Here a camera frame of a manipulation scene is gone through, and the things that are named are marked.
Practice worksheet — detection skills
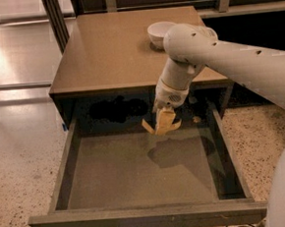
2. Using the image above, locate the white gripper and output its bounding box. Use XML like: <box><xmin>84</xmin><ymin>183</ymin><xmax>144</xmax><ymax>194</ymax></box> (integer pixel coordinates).
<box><xmin>152</xmin><ymin>79</ymin><xmax>189</xmax><ymax>136</ymax></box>

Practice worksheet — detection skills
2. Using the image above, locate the dark green yellow sponge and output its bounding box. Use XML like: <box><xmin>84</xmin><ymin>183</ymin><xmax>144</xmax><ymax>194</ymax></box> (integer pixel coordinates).
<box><xmin>142</xmin><ymin>118</ymin><xmax>182</xmax><ymax>136</ymax></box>

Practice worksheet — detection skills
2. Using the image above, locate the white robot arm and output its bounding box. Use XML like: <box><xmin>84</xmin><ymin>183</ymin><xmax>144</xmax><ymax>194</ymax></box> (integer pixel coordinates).
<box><xmin>153</xmin><ymin>24</ymin><xmax>285</xmax><ymax>227</ymax></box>

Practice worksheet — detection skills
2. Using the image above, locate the brown cabinet with counter top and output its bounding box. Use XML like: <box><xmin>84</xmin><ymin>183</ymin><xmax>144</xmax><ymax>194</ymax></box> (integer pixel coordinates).
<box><xmin>42</xmin><ymin>2</ymin><xmax>243</xmax><ymax>141</ymax></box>

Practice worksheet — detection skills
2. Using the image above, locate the open grey top drawer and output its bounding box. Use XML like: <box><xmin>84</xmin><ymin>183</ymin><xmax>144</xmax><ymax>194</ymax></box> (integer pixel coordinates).
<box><xmin>28</xmin><ymin>107</ymin><xmax>266</xmax><ymax>227</ymax></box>

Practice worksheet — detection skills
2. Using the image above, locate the white ceramic bowl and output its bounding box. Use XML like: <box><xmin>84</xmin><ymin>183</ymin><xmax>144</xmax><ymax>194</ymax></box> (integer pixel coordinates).
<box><xmin>146</xmin><ymin>21</ymin><xmax>175</xmax><ymax>50</ymax></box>

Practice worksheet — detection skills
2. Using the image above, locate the dark metal post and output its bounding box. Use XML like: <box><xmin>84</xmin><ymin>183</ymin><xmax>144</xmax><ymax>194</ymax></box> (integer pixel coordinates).
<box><xmin>41</xmin><ymin>0</ymin><xmax>70</xmax><ymax>53</ymax></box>

